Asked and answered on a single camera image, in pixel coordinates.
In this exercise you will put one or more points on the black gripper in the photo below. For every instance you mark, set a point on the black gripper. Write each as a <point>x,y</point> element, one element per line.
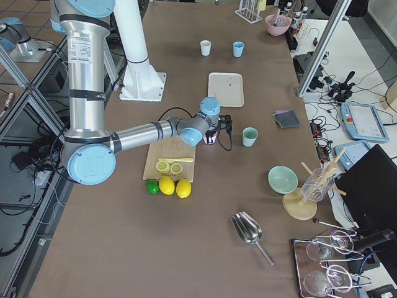
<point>212,133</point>

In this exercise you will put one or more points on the wooden cup stand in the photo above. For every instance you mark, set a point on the wooden cup stand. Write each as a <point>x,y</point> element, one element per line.
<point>303,209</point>

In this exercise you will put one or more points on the pink bowl with ice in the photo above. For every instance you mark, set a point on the pink bowl with ice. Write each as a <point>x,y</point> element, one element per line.
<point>282,25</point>

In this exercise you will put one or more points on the pink plastic cup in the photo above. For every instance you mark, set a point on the pink plastic cup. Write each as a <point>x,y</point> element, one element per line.
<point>210,137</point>

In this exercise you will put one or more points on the lemon half lower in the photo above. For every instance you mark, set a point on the lemon half lower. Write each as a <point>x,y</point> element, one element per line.
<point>163,167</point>

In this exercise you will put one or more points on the blue teach pendant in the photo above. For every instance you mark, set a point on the blue teach pendant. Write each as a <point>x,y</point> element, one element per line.
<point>353,152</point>
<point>362,122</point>

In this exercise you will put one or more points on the metal ice scoop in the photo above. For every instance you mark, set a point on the metal ice scoop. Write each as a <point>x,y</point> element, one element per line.
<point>250,232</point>

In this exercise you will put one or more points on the cream rabbit serving tray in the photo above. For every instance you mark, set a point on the cream rabbit serving tray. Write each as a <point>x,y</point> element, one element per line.
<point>227,88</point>

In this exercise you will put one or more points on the green plastic cup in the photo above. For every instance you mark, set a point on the green plastic cup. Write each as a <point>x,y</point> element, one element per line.
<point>249,136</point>

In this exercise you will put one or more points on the black monitor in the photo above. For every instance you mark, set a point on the black monitor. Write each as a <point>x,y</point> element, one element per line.
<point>371,190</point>

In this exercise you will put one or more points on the wooden cutting board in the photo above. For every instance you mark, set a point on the wooden cutting board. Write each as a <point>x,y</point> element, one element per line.
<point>169,148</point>

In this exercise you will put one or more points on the clear textured glass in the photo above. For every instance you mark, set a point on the clear textured glass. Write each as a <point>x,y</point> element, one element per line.
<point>317,185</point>

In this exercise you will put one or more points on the green lime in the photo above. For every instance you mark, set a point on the green lime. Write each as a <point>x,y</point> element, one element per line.
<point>152,186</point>

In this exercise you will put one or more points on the yellow plastic knife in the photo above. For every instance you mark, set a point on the yellow plastic knife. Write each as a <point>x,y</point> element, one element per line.
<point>175,160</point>

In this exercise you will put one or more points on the whole yellow lemon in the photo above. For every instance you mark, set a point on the whole yellow lemon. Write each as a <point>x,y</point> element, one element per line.
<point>183,188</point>
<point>166,185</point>

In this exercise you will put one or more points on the green plastic bowl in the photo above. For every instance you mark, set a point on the green plastic bowl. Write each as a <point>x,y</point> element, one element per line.
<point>282,179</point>

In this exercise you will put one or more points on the cream white plastic cup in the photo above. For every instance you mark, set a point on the cream white plastic cup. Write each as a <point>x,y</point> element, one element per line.
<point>205,47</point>

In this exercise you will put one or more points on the white wire rack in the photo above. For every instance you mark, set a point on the white wire rack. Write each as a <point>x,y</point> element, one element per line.
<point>247,10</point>

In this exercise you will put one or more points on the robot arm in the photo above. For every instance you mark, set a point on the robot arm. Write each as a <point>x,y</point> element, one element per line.
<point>90,151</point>

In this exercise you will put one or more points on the lemon half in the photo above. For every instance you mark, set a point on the lemon half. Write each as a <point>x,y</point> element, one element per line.
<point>176,168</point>
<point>163,167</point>

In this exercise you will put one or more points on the light blue plastic cup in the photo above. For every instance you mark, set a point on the light blue plastic cup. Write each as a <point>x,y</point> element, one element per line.
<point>238,48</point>

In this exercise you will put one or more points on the black mirror tray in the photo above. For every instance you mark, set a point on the black mirror tray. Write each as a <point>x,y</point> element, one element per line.
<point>305,265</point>

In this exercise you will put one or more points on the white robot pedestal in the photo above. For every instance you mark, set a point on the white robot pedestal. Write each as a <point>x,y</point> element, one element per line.
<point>141,82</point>

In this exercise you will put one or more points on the aluminium frame post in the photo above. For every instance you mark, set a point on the aluminium frame post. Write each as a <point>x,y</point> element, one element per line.
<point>330,28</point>

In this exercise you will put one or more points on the grey folded cloth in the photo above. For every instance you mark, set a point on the grey folded cloth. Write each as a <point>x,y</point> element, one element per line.
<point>286,119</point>

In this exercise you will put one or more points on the wine glass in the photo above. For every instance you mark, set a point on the wine glass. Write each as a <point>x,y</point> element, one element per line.
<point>323,247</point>
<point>335,280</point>

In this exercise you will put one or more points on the lemon half upper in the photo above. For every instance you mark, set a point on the lemon half upper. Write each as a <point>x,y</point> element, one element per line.
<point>176,168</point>

